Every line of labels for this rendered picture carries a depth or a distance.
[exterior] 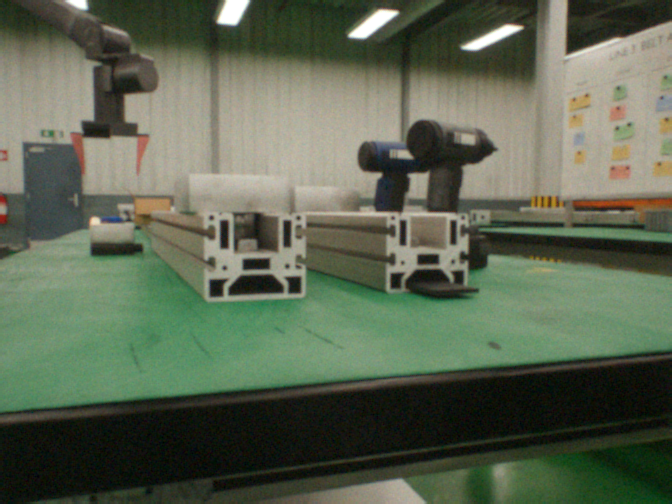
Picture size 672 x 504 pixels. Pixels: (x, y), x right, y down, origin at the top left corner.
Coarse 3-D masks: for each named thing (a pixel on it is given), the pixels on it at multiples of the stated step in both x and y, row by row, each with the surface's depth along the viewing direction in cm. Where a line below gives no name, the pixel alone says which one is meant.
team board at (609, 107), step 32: (576, 64) 412; (608, 64) 384; (640, 64) 360; (576, 96) 412; (608, 96) 384; (640, 96) 360; (576, 128) 413; (608, 128) 385; (640, 128) 361; (576, 160) 413; (608, 160) 385; (640, 160) 361; (576, 192) 414; (608, 192) 386; (640, 192) 362
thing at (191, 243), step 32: (160, 224) 106; (192, 224) 64; (224, 224) 59; (256, 224) 68; (288, 224) 60; (160, 256) 107; (192, 256) 73; (224, 256) 57; (256, 256) 58; (288, 256) 59; (224, 288) 57; (256, 288) 63; (288, 288) 64
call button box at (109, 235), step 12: (96, 228) 112; (108, 228) 113; (120, 228) 114; (132, 228) 114; (96, 240) 112; (108, 240) 113; (120, 240) 114; (132, 240) 115; (96, 252) 112; (108, 252) 113; (120, 252) 114; (132, 252) 115
